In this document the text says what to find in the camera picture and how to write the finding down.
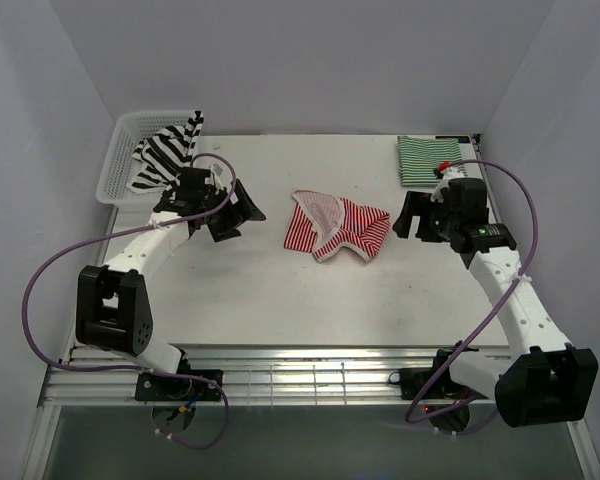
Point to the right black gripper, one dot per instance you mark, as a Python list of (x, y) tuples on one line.
[(421, 222)]

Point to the black white striped tank top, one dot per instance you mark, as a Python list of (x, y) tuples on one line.
[(163, 155)]

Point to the green white striped tank top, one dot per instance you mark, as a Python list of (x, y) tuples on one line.
[(418, 158)]

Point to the white plastic basket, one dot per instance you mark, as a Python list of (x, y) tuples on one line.
[(120, 167)]

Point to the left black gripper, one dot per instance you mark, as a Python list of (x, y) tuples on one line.
[(225, 213)]

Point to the red white striped tank top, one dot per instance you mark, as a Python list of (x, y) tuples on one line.
[(322, 225)]

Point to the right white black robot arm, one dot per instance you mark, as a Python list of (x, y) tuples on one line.
[(547, 379)]

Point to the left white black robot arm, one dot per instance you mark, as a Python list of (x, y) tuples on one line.
[(113, 307)]

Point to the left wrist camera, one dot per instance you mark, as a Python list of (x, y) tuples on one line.
[(197, 180)]

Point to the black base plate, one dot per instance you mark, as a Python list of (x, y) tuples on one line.
[(154, 388), (411, 380)]

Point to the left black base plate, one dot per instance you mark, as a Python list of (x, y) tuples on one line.
[(154, 388)]

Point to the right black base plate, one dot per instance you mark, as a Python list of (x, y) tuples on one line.
[(411, 380)]

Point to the aluminium rail frame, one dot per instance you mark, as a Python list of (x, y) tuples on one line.
[(253, 377)]

